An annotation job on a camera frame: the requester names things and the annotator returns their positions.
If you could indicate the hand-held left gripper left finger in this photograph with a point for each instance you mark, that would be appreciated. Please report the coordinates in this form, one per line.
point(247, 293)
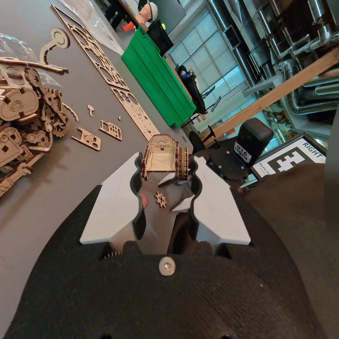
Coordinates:
point(116, 206)

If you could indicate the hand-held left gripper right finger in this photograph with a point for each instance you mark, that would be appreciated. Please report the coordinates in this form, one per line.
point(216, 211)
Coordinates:
point(219, 209)

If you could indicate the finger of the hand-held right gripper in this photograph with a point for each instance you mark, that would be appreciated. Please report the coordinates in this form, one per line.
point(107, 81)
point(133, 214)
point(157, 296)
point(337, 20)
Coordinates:
point(169, 180)
point(184, 205)

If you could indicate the small wooden gear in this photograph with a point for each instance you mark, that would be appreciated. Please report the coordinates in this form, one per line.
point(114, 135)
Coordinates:
point(160, 199)

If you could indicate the small wooden model assembly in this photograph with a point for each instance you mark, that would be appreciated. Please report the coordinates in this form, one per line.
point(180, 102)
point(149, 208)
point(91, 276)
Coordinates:
point(161, 159)

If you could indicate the person's right forearm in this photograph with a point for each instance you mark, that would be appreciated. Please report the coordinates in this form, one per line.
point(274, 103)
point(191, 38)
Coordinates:
point(286, 211)

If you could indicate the grey desk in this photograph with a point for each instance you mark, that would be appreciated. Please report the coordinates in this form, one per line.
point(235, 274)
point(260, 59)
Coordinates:
point(66, 185)

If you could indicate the person's left hand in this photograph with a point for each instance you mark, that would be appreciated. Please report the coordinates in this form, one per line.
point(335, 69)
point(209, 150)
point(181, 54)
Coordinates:
point(144, 201)

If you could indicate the black office chair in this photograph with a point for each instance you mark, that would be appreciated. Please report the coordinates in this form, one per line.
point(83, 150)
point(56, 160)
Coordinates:
point(197, 140)

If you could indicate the black framed marker sign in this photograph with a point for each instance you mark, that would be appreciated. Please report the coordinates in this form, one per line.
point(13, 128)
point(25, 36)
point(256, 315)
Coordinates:
point(288, 159)

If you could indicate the small wooden cutout panel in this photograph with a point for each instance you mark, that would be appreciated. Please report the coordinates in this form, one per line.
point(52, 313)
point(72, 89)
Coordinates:
point(92, 145)

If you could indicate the wooden beam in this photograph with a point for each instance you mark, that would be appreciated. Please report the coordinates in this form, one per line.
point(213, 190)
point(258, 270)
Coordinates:
point(264, 106)

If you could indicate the narrow wooden parts sheet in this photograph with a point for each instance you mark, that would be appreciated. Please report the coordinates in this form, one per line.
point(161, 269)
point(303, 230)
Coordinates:
point(140, 119)

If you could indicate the wooden panel with slots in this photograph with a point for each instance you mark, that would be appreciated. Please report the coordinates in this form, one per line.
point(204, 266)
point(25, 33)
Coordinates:
point(103, 129)

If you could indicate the black backpack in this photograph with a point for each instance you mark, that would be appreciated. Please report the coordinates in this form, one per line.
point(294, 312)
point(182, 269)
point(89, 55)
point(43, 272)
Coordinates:
point(194, 90)

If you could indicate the small wooden key piece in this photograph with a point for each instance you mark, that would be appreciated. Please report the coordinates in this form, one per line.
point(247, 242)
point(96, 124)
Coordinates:
point(90, 109)

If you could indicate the curved wooden arc piece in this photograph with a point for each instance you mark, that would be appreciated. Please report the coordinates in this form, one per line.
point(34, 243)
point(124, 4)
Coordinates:
point(75, 114)

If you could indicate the green plastic bin stack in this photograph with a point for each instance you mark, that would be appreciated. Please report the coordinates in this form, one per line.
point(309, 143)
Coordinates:
point(159, 79)

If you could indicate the wooden parts sheet with rings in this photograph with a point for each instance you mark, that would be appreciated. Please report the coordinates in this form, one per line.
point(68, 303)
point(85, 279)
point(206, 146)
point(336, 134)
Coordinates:
point(114, 80)

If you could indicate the wooden motorcycle model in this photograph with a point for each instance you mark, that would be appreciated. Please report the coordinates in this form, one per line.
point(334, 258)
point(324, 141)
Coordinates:
point(23, 106)

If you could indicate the black box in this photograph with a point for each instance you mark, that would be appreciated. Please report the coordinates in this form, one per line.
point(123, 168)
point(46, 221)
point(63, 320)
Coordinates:
point(159, 37)

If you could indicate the orange plastic object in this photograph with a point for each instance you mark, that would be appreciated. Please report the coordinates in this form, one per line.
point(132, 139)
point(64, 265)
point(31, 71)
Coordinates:
point(129, 27)

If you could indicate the clear plastic bag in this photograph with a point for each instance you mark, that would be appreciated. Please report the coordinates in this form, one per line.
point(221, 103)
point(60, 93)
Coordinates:
point(106, 34)
point(16, 43)

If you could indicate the mannequin head white helmet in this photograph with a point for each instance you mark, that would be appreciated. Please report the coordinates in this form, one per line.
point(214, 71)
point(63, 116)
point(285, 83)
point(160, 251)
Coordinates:
point(152, 9)

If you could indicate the silver air duct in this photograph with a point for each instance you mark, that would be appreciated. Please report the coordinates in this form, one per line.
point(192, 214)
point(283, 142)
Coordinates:
point(304, 100)
point(238, 53)

